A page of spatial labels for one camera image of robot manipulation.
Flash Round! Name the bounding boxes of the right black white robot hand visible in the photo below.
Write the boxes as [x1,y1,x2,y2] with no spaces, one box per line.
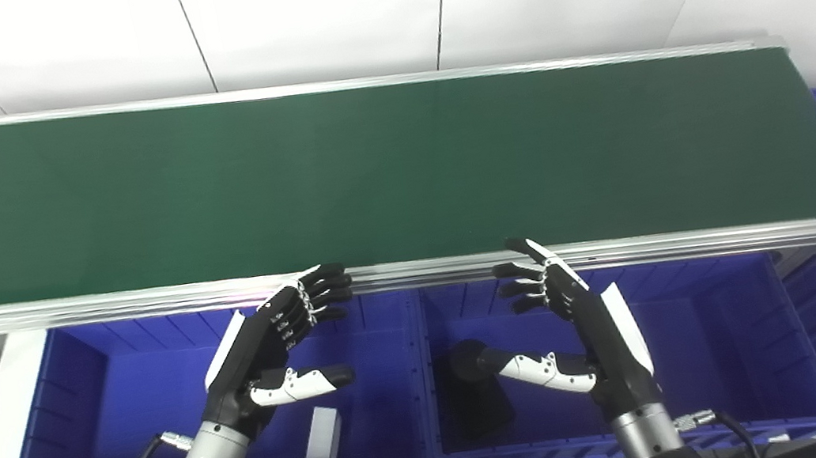
[459,221,662,436]

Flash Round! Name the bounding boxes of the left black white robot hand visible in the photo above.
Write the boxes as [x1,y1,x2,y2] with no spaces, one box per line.
[184,259,374,449]

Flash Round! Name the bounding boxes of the white square part with hole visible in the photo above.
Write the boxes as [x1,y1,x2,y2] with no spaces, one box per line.
[297,403,347,458]

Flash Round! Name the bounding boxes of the green conveyor belt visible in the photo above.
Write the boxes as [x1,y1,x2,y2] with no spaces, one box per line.
[0,6,816,337]
[0,0,816,367]

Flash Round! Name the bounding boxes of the black cylindrical part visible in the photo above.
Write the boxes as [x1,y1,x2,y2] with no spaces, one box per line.
[446,334,519,440]

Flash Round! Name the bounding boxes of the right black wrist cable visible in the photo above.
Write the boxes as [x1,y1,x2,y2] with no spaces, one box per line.
[672,402,764,458]

